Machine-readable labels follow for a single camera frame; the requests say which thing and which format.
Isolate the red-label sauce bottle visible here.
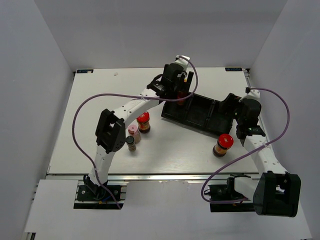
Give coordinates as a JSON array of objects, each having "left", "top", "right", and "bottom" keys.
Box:
[{"left": 177, "top": 78, "right": 188, "bottom": 106}]

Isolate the red-lid sauce jar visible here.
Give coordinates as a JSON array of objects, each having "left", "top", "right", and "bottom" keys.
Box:
[
  {"left": 212, "top": 133, "right": 234, "bottom": 157},
  {"left": 136, "top": 111, "right": 151, "bottom": 134}
]

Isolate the pink-lid spice bottle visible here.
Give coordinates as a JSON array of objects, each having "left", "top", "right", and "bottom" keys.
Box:
[{"left": 127, "top": 124, "right": 141, "bottom": 144}]

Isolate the black-lid spice bottle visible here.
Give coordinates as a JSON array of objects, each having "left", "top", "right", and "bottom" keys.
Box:
[{"left": 125, "top": 135, "right": 137, "bottom": 152}]

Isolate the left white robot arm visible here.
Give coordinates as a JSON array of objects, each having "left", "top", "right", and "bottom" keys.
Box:
[{"left": 84, "top": 56, "right": 192, "bottom": 200}]

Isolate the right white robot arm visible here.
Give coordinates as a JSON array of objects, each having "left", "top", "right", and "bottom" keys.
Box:
[{"left": 221, "top": 88, "right": 301, "bottom": 218}]

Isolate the black three-compartment tray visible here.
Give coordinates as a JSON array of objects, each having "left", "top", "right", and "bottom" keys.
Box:
[{"left": 161, "top": 94, "right": 234, "bottom": 136}]

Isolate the left blue corner sticker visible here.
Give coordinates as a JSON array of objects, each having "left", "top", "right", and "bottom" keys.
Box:
[{"left": 76, "top": 69, "right": 94, "bottom": 74}]

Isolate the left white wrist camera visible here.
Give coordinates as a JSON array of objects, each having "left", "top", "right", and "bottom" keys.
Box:
[{"left": 174, "top": 55, "right": 191, "bottom": 71}]

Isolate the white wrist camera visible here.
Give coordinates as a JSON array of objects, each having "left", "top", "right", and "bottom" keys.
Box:
[
  {"left": 174, "top": 55, "right": 191, "bottom": 71},
  {"left": 239, "top": 87, "right": 260, "bottom": 102}
]

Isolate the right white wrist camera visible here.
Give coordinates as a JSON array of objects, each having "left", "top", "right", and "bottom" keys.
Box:
[{"left": 239, "top": 87, "right": 260, "bottom": 102}]

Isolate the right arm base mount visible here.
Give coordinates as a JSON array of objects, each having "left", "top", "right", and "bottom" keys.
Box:
[{"left": 204, "top": 174, "right": 255, "bottom": 213}]

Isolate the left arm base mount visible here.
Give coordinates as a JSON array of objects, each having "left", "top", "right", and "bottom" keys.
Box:
[{"left": 73, "top": 175, "right": 126, "bottom": 210}]

